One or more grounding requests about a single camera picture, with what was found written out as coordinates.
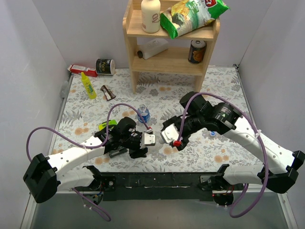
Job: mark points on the yellow squeeze bottle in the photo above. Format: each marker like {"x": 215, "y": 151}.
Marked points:
{"x": 88, "y": 86}

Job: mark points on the clear plastic bottle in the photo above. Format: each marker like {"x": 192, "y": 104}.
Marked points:
{"x": 158, "y": 145}

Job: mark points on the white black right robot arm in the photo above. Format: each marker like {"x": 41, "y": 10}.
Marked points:
{"x": 279, "y": 166}

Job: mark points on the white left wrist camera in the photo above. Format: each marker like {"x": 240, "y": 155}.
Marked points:
{"x": 148, "y": 139}

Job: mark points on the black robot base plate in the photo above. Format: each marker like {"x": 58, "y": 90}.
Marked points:
{"x": 150, "y": 186}

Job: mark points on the red white toothpaste box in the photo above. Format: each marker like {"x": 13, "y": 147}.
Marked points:
{"x": 77, "y": 69}

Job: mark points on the floral table cloth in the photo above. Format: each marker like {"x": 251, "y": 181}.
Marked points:
{"x": 161, "y": 93}

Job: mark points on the small blue-label water bottle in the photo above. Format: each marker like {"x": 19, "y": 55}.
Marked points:
{"x": 144, "y": 116}

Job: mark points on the wooden two-tier shelf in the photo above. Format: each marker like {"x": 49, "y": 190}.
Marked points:
{"x": 173, "y": 60}

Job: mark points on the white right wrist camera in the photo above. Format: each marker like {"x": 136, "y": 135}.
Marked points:
{"x": 170, "y": 136}

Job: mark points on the cream lotion bottle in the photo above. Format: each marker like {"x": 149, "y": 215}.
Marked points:
{"x": 150, "y": 15}

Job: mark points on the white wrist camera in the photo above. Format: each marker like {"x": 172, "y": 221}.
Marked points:
{"x": 148, "y": 139}
{"x": 170, "y": 136}

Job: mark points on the black white paper cup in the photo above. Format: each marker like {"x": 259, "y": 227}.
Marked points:
{"x": 105, "y": 66}

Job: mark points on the brown chocolate bar wrapper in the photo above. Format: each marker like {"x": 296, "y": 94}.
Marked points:
{"x": 109, "y": 95}

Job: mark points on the dark tin can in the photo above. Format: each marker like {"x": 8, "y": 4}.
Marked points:
{"x": 196, "y": 51}

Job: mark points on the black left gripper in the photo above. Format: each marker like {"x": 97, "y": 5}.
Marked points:
{"x": 136, "y": 144}

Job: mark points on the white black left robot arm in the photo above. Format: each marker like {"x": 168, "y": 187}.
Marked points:
{"x": 46, "y": 175}

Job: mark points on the lying white bottle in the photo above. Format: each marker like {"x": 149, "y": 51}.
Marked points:
{"x": 152, "y": 48}

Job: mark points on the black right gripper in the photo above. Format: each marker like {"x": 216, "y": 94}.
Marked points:
{"x": 182, "y": 134}

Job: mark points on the green chips bag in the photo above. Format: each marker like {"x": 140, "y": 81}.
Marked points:
{"x": 189, "y": 15}

